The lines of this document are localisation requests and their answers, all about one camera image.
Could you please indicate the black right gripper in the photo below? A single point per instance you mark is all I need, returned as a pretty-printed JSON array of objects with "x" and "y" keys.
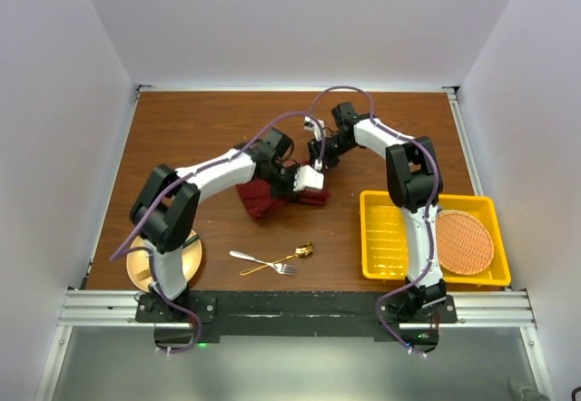
[{"x": 314, "y": 149}]

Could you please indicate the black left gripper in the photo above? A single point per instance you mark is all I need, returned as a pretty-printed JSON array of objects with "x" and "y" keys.
[{"x": 288, "y": 190}]

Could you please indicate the dark red cloth napkin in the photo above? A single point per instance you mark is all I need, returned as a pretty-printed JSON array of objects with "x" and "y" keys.
[{"x": 259, "y": 201}]

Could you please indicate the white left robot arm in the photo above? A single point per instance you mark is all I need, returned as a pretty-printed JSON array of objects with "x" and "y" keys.
[{"x": 165, "y": 209}]

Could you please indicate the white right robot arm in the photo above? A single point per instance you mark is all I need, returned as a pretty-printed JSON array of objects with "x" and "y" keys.
[{"x": 414, "y": 184}]

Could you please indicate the gold spoon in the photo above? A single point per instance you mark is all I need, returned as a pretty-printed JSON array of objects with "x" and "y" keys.
[{"x": 302, "y": 252}]

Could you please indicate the silver fork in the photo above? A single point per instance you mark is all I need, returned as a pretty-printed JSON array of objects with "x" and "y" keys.
[{"x": 280, "y": 267}]

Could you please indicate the yellow plastic tray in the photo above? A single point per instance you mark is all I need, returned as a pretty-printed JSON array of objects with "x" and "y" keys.
[{"x": 384, "y": 249}]

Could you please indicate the orange woven round mat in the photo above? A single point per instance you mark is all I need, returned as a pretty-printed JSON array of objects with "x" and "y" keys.
[{"x": 465, "y": 247}]

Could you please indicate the cream round plate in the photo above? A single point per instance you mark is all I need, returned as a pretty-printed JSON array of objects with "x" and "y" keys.
[{"x": 138, "y": 269}]

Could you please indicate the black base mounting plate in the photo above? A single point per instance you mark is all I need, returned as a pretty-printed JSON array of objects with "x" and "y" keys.
[{"x": 209, "y": 316}]

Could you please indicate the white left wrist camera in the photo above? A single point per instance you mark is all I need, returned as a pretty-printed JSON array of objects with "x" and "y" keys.
[{"x": 306, "y": 178}]

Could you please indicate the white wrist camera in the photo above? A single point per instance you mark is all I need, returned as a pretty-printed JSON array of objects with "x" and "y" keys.
[
  {"x": 317, "y": 127},
  {"x": 306, "y": 178}
]

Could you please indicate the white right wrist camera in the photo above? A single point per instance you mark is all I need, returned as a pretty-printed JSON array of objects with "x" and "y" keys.
[{"x": 317, "y": 127}]

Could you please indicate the aluminium right side rail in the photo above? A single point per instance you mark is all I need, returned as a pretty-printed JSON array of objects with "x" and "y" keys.
[{"x": 452, "y": 94}]

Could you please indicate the aluminium rail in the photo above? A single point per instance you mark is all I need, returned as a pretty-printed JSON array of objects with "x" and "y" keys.
[
  {"x": 117, "y": 308},
  {"x": 452, "y": 94}
]

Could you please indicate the aluminium front rail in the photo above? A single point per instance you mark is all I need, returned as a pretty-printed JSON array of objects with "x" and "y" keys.
[{"x": 117, "y": 308}]

